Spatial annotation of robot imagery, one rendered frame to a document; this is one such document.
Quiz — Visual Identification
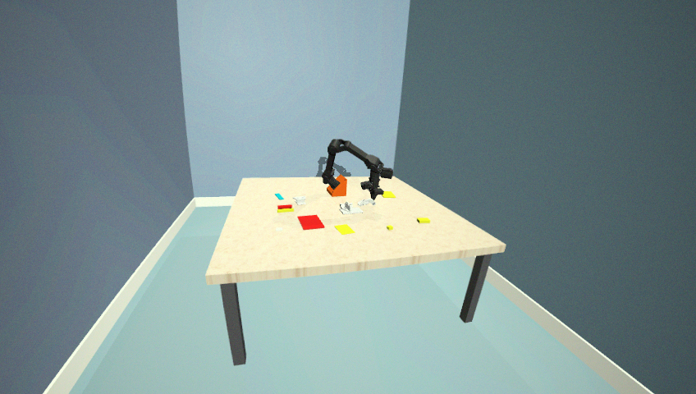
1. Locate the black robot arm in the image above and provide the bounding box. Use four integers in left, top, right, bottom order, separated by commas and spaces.
322, 139, 393, 190

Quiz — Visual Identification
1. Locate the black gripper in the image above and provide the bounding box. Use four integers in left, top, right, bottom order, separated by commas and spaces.
368, 177, 384, 200

